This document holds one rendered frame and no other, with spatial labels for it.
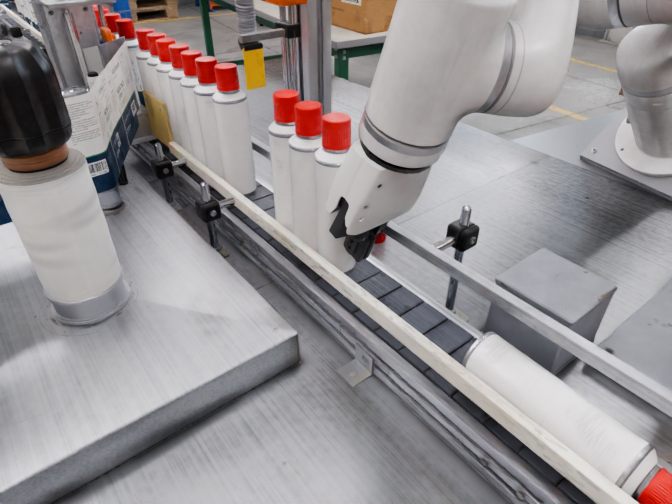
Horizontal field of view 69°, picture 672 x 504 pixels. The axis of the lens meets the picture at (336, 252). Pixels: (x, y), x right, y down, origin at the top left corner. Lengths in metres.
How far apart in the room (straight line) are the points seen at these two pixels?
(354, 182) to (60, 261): 0.32
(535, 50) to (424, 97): 0.09
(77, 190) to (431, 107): 0.36
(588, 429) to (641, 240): 0.52
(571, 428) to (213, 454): 0.33
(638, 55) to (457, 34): 0.59
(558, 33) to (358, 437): 0.41
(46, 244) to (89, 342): 0.12
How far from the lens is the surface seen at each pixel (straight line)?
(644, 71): 0.95
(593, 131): 1.36
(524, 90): 0.44
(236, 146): 0.79
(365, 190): 0.47
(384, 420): 0.55
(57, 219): 0.56
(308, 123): 0.59
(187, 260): 0.70
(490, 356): 0.50
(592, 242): 0.89
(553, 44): 0.45
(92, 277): 0.60
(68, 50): 1.06
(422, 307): 0.60
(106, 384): 0.56
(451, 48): 0.39
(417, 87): 0.41
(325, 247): 0.62
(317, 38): 0.82
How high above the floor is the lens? 1.28
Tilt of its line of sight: 36 degrees down
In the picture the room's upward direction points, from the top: straight up
